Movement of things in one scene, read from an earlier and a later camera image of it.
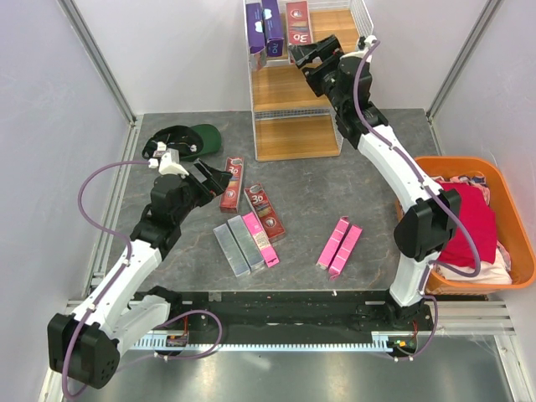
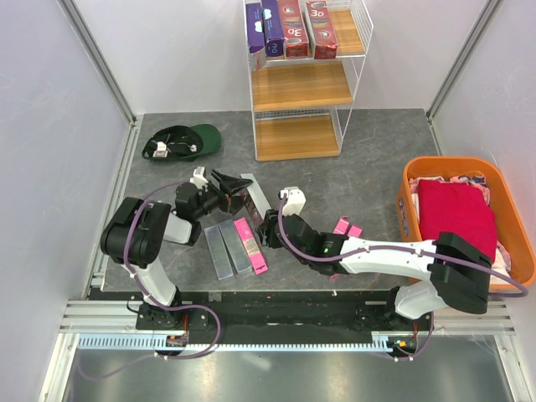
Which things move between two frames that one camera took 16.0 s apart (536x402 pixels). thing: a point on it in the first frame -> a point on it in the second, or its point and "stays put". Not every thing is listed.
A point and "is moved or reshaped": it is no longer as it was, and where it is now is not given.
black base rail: x=244 y=312 stays put
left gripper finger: x=219 y=181 -> x=236 y=203
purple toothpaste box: x=255 y=27 stays put
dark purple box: x=272 y=21 stays put
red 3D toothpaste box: x=265 y=212 -> x=321 y=30
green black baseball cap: x=191 y=141 stays put
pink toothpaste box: x=260 y=240 -> x=246 y=236
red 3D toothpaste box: x=231 y=196 -> x=252 y=211
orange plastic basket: x=514 y=236 stays put
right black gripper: x=328 y=49 -> x=265 y=232
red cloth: x=478 y=217 stays put
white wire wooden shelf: x=289 y=121 stays put
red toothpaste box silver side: x=298 y=26 is moved or reshaped
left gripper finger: x=203 y=172 -> x=227 y=183
